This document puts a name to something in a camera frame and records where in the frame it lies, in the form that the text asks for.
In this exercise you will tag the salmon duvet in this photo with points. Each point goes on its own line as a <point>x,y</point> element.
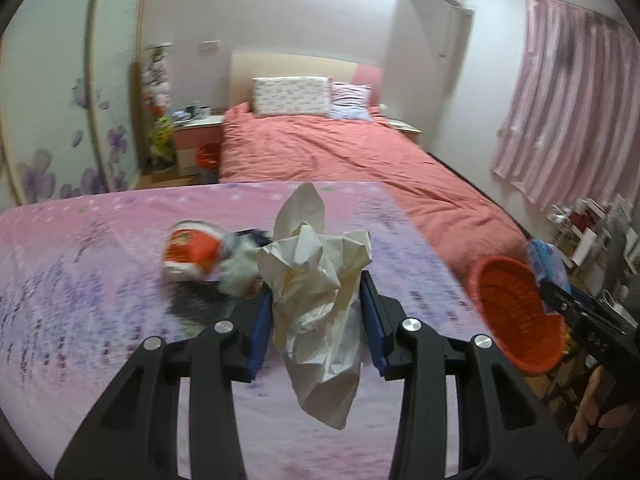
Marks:
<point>350,160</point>

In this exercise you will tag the white paper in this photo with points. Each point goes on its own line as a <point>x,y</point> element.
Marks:
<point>310,280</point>

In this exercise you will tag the blue green plastic packet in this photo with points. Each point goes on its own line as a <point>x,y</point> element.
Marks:
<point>240,265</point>

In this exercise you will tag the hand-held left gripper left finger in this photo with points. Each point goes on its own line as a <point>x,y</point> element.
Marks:
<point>262,335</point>

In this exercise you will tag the pink white nightstand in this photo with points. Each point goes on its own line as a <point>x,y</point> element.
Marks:
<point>195,137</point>

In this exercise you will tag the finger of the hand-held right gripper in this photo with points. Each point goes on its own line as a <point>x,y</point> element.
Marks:
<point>565,302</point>

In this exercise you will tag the yellow green plush toy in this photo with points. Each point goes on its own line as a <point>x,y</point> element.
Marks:
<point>162,137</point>

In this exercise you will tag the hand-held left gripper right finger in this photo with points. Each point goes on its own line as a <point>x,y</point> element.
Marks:
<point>372,330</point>

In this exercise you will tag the person's right hand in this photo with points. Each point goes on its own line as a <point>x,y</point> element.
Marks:
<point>595,405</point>

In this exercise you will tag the small red bin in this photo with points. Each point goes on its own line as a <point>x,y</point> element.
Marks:
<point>207,155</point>

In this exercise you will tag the floral sliding wardrobe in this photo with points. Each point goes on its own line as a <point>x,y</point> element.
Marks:
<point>55,110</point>

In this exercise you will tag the pink floral bed sheet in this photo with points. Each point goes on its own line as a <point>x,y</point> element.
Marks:
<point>100,285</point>

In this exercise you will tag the beige pink headboard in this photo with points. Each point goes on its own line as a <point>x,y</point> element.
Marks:
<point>300,65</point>

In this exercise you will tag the red and white paper cup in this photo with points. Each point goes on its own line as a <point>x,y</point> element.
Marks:
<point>192,250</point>

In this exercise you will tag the orange plastic basket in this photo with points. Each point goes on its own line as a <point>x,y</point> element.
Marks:
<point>520,320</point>

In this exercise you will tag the pink striped curtain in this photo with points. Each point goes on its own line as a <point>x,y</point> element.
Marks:
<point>565,105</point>

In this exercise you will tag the striped pink pillow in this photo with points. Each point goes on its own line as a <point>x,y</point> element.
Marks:
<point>350,102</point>

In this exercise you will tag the white mug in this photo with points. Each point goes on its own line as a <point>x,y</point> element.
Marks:
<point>204,111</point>

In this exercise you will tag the blue plastic bag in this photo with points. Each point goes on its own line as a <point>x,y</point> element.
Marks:
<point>547,265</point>

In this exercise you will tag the white wall socket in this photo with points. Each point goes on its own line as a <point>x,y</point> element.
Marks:
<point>209,45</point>

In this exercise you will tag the white storage rack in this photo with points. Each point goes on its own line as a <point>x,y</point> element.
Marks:
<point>585,232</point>

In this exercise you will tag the white floral pillow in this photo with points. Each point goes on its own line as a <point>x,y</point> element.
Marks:
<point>290,95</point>

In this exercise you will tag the column of white plush toys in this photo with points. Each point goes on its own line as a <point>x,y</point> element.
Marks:
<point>157,77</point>

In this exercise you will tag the wooden nightstand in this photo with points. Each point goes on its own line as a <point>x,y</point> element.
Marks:
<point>406,129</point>

